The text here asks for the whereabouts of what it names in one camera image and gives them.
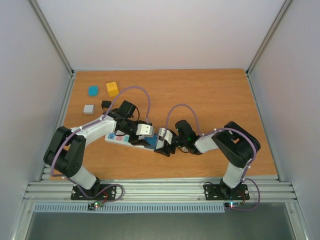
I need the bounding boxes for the white power strip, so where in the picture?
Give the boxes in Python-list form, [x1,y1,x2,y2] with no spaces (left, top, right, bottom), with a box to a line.
[104,133,154,151]

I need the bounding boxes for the black power adapter plug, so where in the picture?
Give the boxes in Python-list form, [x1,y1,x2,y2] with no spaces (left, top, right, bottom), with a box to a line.
[101,100,112,109]

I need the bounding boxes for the yellow cube socket adapter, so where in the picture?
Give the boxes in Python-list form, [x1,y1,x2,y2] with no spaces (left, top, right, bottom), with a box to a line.
[106,81,119,98]

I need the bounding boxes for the white charger plug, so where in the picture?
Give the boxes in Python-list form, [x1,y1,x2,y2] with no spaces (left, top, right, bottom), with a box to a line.
[83,104,95,115]

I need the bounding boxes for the cyan plug adapter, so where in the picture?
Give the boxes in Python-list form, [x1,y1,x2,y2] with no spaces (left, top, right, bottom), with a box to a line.
[87,85,99,97]

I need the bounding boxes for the dark blue cube adapter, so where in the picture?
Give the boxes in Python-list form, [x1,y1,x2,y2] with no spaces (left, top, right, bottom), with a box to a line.
[144,134,159,150]

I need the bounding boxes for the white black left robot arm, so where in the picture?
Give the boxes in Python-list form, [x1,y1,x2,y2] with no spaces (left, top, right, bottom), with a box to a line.
[43,101,154,199]

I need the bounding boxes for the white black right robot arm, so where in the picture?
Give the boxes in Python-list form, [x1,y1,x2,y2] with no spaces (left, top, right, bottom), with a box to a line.
[154,120,261,200]

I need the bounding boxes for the left small circuit board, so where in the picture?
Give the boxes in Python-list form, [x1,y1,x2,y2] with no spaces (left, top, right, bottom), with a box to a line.
[87,201,104,211]

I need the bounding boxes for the small circuit board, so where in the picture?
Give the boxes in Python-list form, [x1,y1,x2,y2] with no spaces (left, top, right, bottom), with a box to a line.
[224,201,243,209]
[87,201,104,211]

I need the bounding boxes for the right small circuit board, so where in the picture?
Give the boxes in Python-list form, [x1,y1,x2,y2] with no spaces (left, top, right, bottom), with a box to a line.
[224,201,243,209]

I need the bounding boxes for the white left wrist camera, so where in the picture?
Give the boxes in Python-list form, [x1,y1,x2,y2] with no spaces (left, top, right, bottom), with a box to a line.
[135,123,155,137]

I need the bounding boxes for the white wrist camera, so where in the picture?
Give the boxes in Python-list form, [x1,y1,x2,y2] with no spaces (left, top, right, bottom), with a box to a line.
[135,123,155,137]
[158,127,173,145]

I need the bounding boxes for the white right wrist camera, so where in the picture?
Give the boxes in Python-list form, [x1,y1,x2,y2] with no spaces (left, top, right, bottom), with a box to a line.
[158,127,173,145]

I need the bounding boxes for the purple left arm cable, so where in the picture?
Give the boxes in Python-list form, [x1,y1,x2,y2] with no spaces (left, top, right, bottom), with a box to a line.
[49,85,153,181]

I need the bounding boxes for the grey slotted cable duct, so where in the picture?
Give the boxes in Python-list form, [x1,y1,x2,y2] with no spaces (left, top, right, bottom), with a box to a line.
[34,202,225,214]

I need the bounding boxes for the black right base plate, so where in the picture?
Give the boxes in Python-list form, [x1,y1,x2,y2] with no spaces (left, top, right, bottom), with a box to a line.
[202,180,250,201]

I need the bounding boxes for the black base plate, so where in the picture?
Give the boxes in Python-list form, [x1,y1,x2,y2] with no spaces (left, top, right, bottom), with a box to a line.
[202,180,250,201]
[70,184,119,201]

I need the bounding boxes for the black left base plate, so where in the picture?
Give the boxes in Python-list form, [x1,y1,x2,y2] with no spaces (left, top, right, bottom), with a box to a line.
[70,184,119,201]

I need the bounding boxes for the aluminium front rail frame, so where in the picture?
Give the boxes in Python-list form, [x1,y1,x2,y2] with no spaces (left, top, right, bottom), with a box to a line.
[22,178,298,203]

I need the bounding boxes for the left aluminium corner post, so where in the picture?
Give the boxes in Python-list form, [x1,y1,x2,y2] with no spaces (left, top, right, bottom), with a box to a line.
[28,0,74,76]

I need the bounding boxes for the aluminium corner post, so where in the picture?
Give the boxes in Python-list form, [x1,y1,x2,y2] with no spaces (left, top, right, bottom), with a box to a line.
[28,0,74,76]
[245,0,294,78]

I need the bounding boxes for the right aluminium corner post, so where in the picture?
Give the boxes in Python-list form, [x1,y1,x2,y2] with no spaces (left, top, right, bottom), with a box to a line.
[245,0,294,78]

